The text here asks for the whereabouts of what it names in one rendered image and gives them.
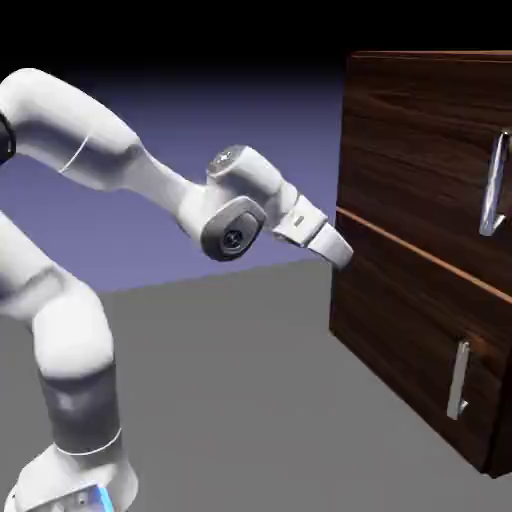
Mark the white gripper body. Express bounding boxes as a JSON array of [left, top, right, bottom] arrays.
[[306, 222, 355, 272]]

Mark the small dark wood door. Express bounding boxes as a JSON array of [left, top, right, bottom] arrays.
[[328, 211, 512, 475]]

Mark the dark wood cabinet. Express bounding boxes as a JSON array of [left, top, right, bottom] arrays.
[[328, 50, 512, 479]]

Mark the large dark wood door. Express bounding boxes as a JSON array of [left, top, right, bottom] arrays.
[[335, 53, 512, 299]]

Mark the long silver door handle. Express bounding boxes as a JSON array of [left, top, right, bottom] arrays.
[[478, 128, 512, 237]]

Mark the short silver door handle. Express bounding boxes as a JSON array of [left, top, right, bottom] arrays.
[[446, 339, 471, 421]]

